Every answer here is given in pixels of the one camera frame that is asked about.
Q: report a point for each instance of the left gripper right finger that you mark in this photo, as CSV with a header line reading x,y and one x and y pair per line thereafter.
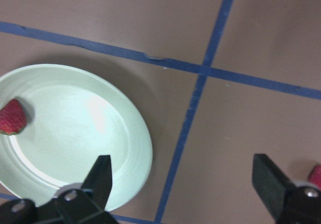
x,y
287,201

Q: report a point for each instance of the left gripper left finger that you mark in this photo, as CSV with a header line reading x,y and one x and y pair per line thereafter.
x,y
86,204

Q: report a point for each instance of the red strawberry two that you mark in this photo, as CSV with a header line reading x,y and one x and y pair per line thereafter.
x,y
314,176

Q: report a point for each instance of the red strawberry one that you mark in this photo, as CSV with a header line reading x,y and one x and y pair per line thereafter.
x,y
13,118

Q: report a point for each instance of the light green plate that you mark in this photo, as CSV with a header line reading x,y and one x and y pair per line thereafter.
x,y
73,116

